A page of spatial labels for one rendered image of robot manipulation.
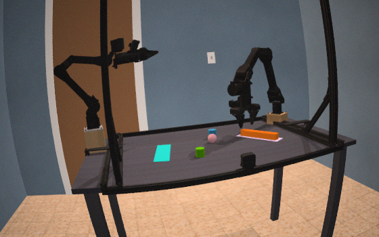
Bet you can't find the pink ball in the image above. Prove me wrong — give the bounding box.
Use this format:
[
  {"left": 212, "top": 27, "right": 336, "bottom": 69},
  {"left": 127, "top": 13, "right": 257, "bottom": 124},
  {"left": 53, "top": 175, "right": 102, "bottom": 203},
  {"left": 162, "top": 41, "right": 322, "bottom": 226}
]
[{"left": 208, "top": 134, "right": 217, "bottom": 143}]

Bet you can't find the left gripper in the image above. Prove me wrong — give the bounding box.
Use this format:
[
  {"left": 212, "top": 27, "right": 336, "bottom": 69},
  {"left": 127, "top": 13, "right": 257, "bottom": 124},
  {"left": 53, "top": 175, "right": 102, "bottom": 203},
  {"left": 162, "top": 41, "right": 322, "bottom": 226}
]
[{"left": 125, "top": 47, "right": 158, "bottom": 63}]

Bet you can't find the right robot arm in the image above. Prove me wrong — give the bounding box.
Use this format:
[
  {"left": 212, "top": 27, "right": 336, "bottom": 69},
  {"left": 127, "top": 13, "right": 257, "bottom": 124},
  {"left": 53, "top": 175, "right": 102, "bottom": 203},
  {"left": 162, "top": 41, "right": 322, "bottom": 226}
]
[{"left": 227, "top": 47, "right": 284, "bottom": 114}]

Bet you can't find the orange rectangular bar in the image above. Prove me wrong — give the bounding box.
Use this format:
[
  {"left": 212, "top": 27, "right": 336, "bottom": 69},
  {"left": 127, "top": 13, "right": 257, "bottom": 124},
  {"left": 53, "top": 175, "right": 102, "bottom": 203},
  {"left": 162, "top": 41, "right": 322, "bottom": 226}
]
[{"left": 240, "top": 129, "right": 279, "bottom": 140}]

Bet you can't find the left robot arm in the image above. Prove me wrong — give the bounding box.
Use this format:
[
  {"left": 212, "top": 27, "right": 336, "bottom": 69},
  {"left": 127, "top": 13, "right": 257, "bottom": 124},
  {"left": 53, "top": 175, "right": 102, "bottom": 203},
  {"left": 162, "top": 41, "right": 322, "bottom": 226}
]
[{"left": 53, "top": 38, "right": 140, "bottom": 130}]

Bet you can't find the teal cylinder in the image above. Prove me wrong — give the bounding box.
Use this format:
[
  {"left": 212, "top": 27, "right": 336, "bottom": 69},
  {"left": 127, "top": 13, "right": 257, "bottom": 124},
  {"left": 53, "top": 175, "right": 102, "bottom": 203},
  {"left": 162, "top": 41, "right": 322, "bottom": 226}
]
[{"left": 208, "top": 129, "right": 217, "bottom": 136}]

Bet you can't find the teal flat rectangle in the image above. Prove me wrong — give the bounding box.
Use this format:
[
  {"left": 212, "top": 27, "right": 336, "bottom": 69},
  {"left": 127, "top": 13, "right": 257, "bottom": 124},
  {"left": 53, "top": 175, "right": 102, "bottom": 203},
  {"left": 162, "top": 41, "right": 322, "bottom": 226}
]
[{"left": 154, "top": 144, "right": 171, "bottom": 162}]

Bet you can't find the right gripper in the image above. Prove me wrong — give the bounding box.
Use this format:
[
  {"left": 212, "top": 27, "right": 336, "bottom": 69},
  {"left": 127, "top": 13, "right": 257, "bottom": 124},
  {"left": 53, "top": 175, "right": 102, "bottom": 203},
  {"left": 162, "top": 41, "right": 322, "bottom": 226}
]
[{"left": 230, "top": 94, "right": 261, "bottom": 128}]

